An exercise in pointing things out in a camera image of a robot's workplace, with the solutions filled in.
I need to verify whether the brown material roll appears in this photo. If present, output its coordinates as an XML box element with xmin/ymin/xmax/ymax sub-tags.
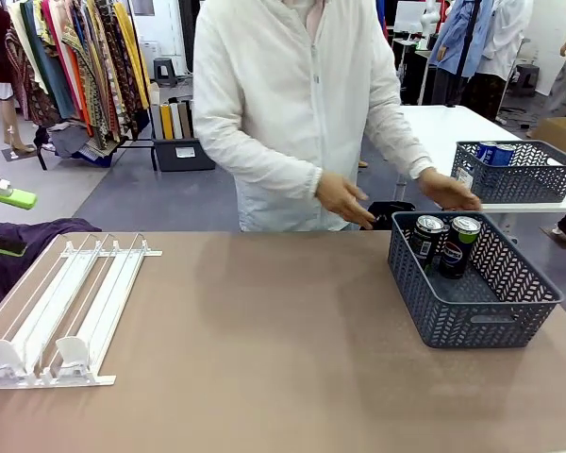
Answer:
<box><xmin>177</xmin><ymin>101</ymin><xmax>193</xmax><ymax>140</ymax></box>

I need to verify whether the purple cloth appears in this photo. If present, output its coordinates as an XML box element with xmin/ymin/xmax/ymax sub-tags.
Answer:
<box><xmin>0</xmin><ymin>217</ymin><xmax>103</xmax><ymax>327</ymax></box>

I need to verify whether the white floor appliance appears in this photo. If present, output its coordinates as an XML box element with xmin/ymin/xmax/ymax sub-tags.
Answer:
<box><xmin>139</xmin><ymin>40</ymin><xmax>162</xmax><ymax>67</ymax></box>

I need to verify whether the person's right hand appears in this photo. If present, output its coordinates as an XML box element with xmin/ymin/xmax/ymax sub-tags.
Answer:
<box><xmin>316</xmin><ymin>170</ymin><xmax>376</xmax><ymax>231</ymax></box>

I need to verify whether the grey fabric pile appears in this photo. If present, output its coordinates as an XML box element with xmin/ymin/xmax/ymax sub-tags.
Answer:
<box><xmin>49</xmin><ymin>121</ymin><xmax>119</xmax><ymax>167</ymax></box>

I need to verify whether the white can dispenser rack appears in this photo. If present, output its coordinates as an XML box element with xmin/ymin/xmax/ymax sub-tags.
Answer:
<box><xmin>0</xmin><ymin>232</ymin><xmax>164</xmax><ymax>391</ymax></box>

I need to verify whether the person's right forearm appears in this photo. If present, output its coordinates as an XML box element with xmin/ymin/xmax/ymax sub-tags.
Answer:
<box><xmin>207</xmin><ymin>117</ymin><xmax>323</xmax><ymax>199</ymax></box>

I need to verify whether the grey storage bin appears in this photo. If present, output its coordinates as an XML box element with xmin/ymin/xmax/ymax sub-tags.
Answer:
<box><xmin>151</xmin><ymin>136</ymin><xmax>217</xmax><ymax>172</ymax></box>

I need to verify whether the black Pepsi can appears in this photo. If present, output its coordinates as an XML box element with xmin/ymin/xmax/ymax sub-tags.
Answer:
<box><xmin>438</xmin><ymin>215</ymin><xmax>482</xmax><ymax>280</ymax></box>
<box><xmin>408</xmin><ymin>214</ymin><xmax>449</xmax><ymax>273</ymax></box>

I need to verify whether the grey plastic lattice basket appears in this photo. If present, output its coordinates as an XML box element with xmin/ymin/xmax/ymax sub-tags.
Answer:
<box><xmin>451</xmin><ymin>140</ymin><xmax>566</xmax><ymax>204</ymax></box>
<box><xmin>388</xmin><ymin>210</ymin><xmax>565</xmax><ymax>349</ymax></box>

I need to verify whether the yellow material roll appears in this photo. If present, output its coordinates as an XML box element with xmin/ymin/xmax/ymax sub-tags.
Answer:
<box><xmin>160</xmin><ymin>102</ymin><xmax>175</xmax><ymax>141</ymax></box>

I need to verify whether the person's left forearm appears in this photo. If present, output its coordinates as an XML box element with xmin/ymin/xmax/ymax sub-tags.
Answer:
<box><xmin>367</xmin><ymin>101</ymin><xmax>438</xmax><ymax>180</ymax></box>

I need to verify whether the rack of colourful garments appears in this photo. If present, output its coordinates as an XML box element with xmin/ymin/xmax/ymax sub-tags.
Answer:
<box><xmin>7</xmin><ymin>0</ymin><xmax>151</xmax><ymax>147</ymax></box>

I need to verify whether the person's left hand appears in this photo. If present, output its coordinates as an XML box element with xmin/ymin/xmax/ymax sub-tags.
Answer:
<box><xmin>419</xmin><ymin>168</ymin><xmax>482</xmax><ymax>212</ymax></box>

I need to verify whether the white material roll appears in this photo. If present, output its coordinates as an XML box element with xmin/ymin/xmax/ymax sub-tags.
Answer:
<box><xmin>169</xmin><ymin>101</ymin><xmax>184</xmax><ymax>140</ymax></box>
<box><xmin>150</xmin><ymin>103</ymin><xmax>164</xmax><ymax>141</ymax></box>

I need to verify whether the white side table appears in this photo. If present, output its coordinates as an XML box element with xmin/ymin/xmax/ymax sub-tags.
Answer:
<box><xmin>395</xmin><ymin>104</ymin><xmax>566</xmax><ymax>213</ymax></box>

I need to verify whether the person in white jacket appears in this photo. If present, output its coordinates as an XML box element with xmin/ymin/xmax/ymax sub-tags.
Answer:
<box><xmin>191</xmin><ymin>0</ymin><xmax>438</xmax><ymax>233</ymax></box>

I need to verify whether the grey plastic stool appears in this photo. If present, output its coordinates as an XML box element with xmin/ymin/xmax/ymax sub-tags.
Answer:
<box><xmin>153</xmin><ymin>57</ymin><xmax>178</xmax><ymax>89</ymax></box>

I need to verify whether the brown cardboard box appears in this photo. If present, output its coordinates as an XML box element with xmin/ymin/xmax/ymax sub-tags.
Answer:
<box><xmin>530</xmin><ymin>116</ymin><xmax>566</xmax><ymax>159</ymax></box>

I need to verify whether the dark plastic stool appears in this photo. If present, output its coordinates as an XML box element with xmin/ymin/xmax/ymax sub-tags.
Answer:
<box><xmin>516</xmin><ymin>63</ymin><xmax>541</xmax><ymax>98</ymax></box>

